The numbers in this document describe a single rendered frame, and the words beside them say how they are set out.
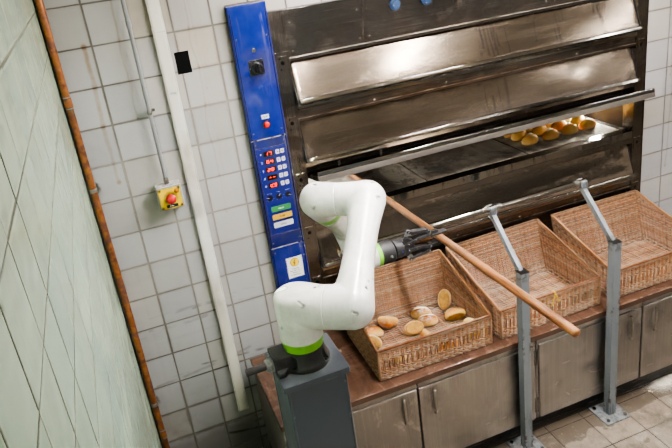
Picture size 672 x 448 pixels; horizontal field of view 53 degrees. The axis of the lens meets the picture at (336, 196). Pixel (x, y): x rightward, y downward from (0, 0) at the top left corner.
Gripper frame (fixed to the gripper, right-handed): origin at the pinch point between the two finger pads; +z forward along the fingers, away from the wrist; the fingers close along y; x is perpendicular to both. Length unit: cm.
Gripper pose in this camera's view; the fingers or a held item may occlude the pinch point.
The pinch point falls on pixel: (438, 236)
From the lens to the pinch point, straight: 272.0
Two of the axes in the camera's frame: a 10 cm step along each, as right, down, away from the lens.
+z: 9.2, -2.5, 3.0
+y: 1.2, 9.2, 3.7
